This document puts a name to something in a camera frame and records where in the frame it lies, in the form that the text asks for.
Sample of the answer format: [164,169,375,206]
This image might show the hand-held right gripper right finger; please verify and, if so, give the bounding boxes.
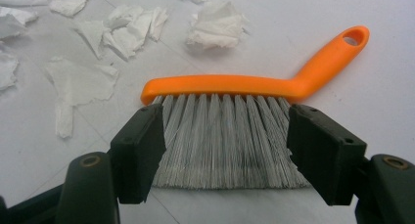
[286,103,368,206]

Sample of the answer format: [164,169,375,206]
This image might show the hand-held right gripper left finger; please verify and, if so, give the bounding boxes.
[109,103,167,205]

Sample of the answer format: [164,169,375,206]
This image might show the scattered white tissue paper scraps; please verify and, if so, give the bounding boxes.
[0,0,251,140]

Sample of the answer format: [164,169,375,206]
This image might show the orange brush with grey bristles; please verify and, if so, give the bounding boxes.
[140,24,371,190]

